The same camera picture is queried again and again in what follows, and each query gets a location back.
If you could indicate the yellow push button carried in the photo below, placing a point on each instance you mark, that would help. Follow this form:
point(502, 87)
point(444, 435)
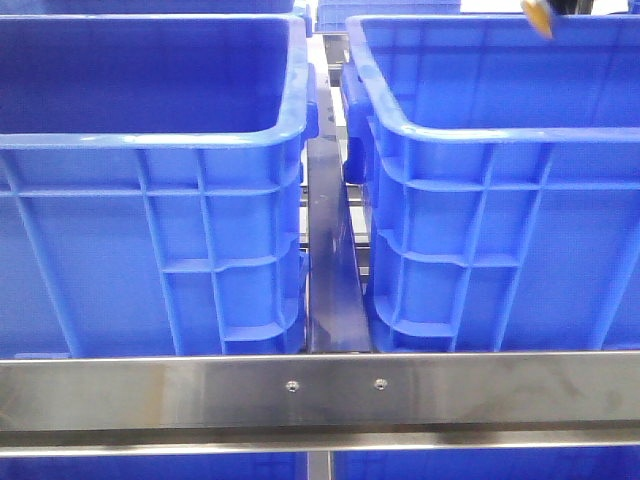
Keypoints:
point(539, 14)

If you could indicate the blue plastic bin behind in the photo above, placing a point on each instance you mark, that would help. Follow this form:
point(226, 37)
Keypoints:
point(501, 171)

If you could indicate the blue plastic bin with buttons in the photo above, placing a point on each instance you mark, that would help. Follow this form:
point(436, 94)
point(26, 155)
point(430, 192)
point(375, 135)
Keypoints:
point(151, 184)

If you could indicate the stainless steel front rail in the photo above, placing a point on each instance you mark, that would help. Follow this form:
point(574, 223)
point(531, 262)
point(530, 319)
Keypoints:
point(193, 405)

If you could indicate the blue crate far back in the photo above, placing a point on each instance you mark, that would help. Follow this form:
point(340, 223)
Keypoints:
point(332, 14)

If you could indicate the blue bin lower left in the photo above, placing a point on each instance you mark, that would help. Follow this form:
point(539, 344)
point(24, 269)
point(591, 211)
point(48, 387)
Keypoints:
point(214, 466)

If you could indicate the metal centre divider bar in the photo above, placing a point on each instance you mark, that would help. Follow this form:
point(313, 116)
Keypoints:
point(337, 317)

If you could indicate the blue bin lower right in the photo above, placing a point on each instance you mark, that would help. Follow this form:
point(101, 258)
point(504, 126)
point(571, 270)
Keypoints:
point(516, 463)

